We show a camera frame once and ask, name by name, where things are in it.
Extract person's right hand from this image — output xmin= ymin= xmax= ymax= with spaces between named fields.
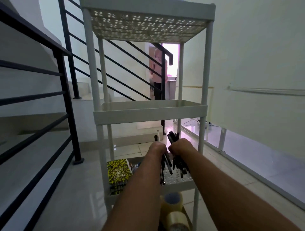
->
xmin=168 ymin=138 xmax=198 ymax=162

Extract person's left hand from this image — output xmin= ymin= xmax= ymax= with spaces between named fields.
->
xmin=147 ymin=142 xmax=168 ymax=162

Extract pile of black pens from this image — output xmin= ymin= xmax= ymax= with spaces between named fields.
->
xmin=153 ymin=129 xmax=191 ymax=186

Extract beige plastic cart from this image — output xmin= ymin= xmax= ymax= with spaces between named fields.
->
xmin=80 ymin=0 xmax=216 ymax=231

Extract yellow black patterned packets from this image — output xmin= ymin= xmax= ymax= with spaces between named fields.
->
xmin=106 ymin=159 xmax=133 ymax=195

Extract person's left forearm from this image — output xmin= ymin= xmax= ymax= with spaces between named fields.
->
xmin=101 ymin=155 xmax=165 ymax=231

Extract person's right forearm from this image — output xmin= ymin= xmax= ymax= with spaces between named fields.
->
xmin=183 ymin=150 xmax=303 ymax=231

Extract white partition board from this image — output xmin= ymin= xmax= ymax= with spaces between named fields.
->
xmin=181 ymin=0 xmax=305 ymax=208

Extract white cable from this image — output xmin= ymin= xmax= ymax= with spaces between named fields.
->
xmin=183 ymin=117 xmax=201 ymax=126

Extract grey metal partition frame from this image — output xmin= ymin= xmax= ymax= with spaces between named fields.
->
xmin=180 ymin=122 xmax=305 ymax=211

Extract thin beige wall strip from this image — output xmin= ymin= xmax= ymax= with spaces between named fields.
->
xmin=182 ymin=85 xmax=215 ymax=127

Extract white wall conduit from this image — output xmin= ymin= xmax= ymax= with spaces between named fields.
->
xmin=227 ymin=86 xmax=305 ymax=96

